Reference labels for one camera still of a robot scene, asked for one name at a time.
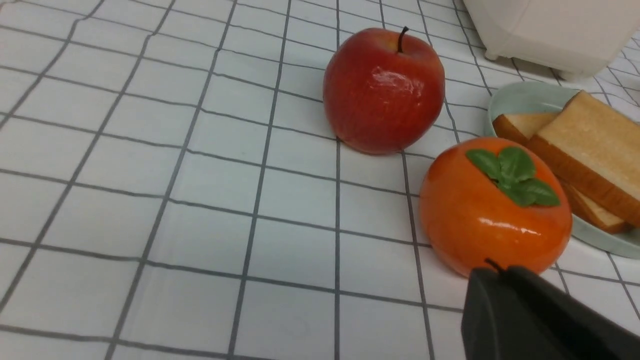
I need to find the cream white toaster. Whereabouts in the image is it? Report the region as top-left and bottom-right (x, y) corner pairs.
(464, 0), (640, 80)

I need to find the orange persimmon with green leaves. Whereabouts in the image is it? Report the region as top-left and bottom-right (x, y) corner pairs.
(418, 137), (573, 277)

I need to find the red apple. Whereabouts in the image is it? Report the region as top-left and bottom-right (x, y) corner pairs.
(322, 26), (446, 156)

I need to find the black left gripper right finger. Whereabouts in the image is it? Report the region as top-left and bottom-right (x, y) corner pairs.
(505, 266), (639, 360)

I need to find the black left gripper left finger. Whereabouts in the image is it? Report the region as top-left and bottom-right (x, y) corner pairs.
(461, 260), (576, 360)

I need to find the toast slice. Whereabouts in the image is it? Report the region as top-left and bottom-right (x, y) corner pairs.
(493, 112), (634, 234)
(526, 90), (640, 228)

